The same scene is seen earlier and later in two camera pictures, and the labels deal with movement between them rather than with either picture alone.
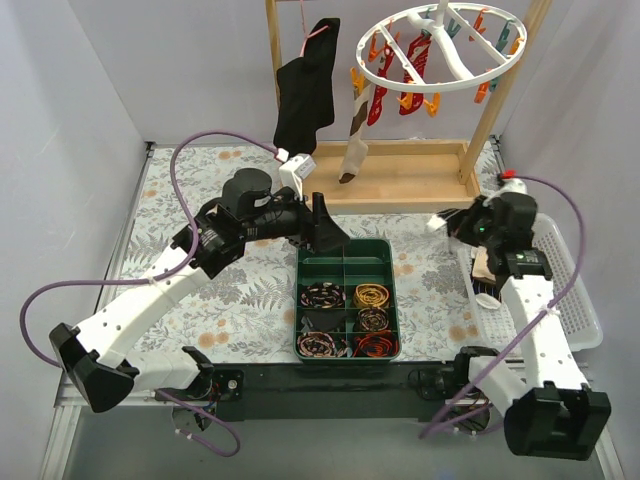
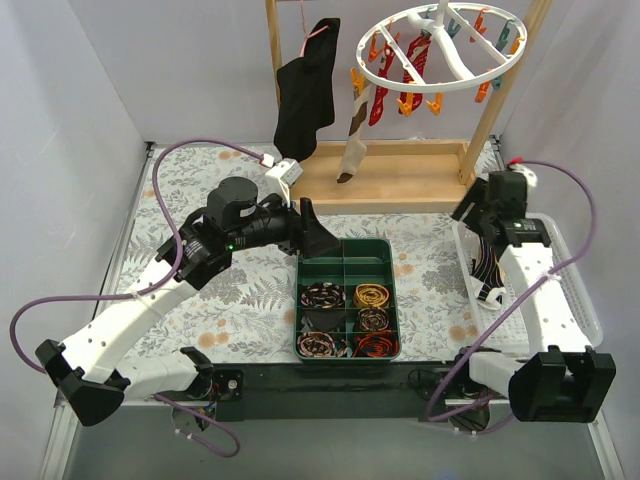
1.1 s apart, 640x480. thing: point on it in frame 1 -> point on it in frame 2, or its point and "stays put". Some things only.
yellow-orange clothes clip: x=433 y=109 stays put
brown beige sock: x=357 y=149 stays put
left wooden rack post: x=275 y=44 stays put
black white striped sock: x=451 y=216 -> x=488 y=277
